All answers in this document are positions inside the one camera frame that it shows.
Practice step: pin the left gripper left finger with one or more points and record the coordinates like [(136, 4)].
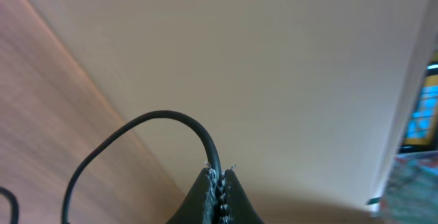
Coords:
[(200, 203)]

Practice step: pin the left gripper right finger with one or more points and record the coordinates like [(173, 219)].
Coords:
[(235, 207)]

